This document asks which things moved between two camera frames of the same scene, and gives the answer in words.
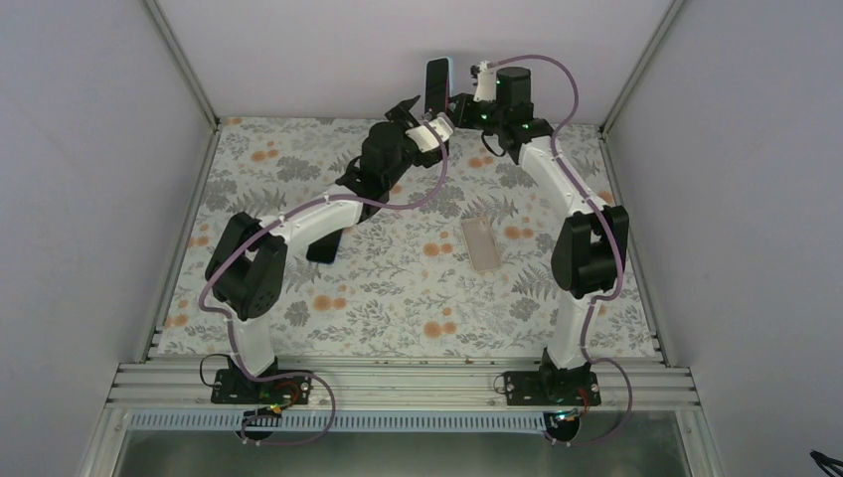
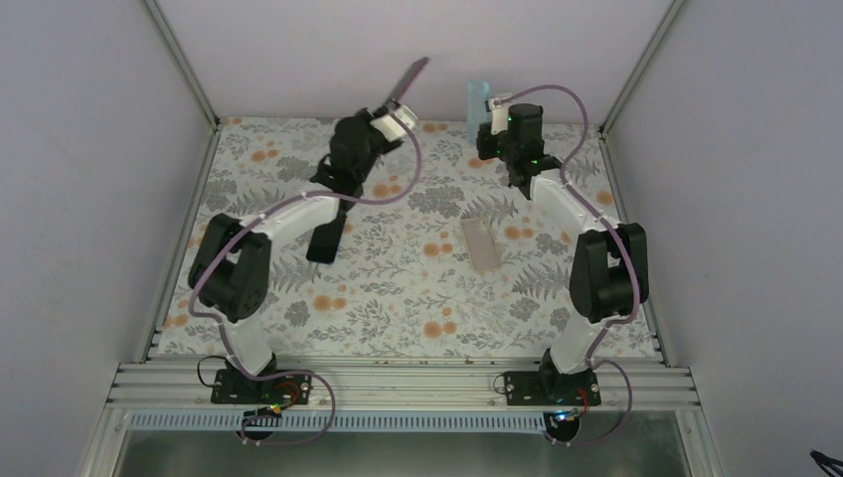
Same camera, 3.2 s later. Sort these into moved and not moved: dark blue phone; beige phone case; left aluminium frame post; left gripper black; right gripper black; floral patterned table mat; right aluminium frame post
Moved: left gripper black; right gripper black
Not moved: floral patterned table mat; right aluminium frame post; dark blue phone; left aluminium frame post; beige phone case
